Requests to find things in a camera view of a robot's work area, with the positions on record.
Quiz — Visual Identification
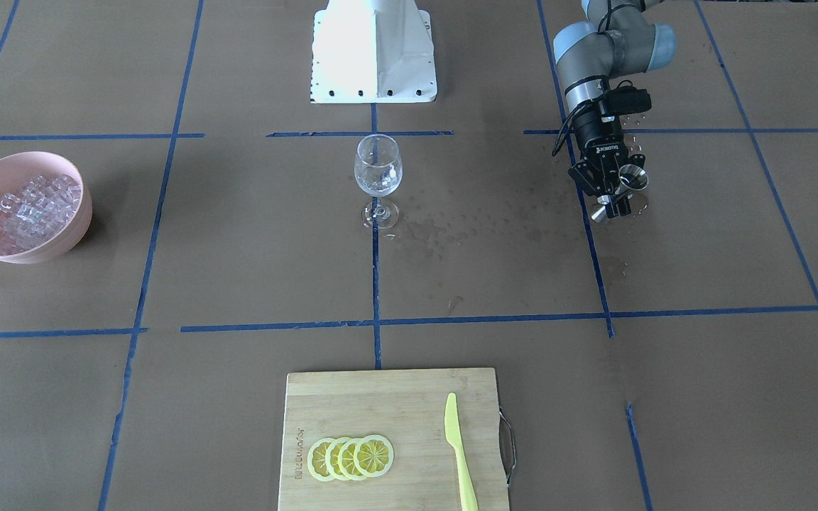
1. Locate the pink bowl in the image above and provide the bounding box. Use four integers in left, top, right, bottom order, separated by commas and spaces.
0, 151, 93, 264

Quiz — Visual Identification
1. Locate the steel jigger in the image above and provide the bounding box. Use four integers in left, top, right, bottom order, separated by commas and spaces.
589, 164, 648, 223

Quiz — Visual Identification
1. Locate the clear ice cubes pile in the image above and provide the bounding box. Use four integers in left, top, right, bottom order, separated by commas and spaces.
0, 175, 82, 256

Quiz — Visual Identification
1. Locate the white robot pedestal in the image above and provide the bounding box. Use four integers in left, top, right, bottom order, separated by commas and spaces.
310, 1, 438, 104

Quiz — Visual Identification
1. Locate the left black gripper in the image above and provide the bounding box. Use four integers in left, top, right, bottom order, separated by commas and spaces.
568, 103, 634, 221

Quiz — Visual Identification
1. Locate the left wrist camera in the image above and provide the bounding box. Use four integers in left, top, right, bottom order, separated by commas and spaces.
601, 85, 653, 116

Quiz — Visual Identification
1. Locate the wooden cutting board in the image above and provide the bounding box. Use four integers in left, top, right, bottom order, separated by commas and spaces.
277, 368, 510, 510

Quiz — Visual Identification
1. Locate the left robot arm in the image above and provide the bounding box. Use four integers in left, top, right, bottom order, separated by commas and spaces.
554, 1, 677, 222

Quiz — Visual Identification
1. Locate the yellow plastic knife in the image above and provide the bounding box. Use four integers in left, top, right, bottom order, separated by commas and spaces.
444, 392, 479, 510

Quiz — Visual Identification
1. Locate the clear wine glass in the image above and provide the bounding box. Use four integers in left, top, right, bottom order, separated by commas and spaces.
354, 133, 403, 231

